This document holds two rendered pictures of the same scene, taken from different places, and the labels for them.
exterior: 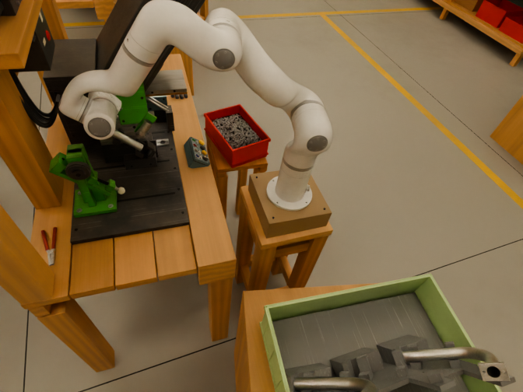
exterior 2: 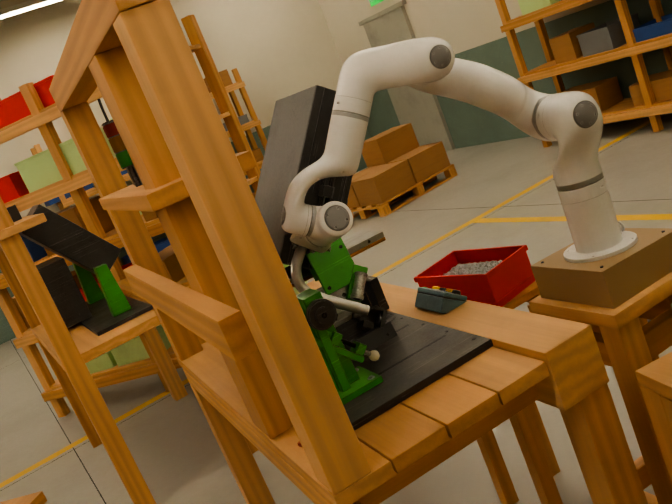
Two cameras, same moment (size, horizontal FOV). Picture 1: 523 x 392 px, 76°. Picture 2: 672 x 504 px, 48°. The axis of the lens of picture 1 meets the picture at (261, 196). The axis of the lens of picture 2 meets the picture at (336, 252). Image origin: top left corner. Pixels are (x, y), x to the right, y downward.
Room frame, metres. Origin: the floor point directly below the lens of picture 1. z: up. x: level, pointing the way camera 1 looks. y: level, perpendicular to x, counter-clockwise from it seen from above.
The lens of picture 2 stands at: (-0.99, 0.44, 1.63)
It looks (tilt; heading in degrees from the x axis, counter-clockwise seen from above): 12 degrees down; 3
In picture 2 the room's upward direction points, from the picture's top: 22 degrees counter-clockwise
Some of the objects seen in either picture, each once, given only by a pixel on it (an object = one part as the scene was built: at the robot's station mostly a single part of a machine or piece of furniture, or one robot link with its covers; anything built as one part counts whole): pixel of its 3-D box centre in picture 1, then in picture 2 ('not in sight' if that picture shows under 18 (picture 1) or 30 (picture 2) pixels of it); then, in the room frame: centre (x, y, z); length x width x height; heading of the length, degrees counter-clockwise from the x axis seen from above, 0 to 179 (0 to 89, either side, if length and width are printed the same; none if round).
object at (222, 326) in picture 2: not in sight; (171, 299); (1.01, 1.01, 1.23); 1.30 x 0.05 x 0.09; 23
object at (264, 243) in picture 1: (284, 210); (613, 287); (0.93, -0.11, 0.83); 0.32 x 0.32 x 0.04; 24
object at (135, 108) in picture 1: (130, 93); (323, 253); (1.11, 0.58, 1.17); 0.13 x 0.12 x 0.20; 23
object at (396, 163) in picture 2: not in sight; (389, 168); (7.75, -0.05, 0.37); 1.20 x 0.80 x 0.74; 125
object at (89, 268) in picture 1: (142, 198); (384, 470); (1.16, 0.67, 0.44); 1.49 x 0.70 x 0.88; 23
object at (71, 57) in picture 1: (84, 93); not in sight; (1.20, 0.84, 1.07); 0.30 x 0.18 x 0.34; 23
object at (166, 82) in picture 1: (139, 84); (320, 261); (1.27, 0.61, 1.11); 0.39 x 0.16 x 0.03; 113
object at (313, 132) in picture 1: (307, 141); (573, 138); (0.90, -0.12, 1.25); 0.19 x 0.12 x 0.24; 13
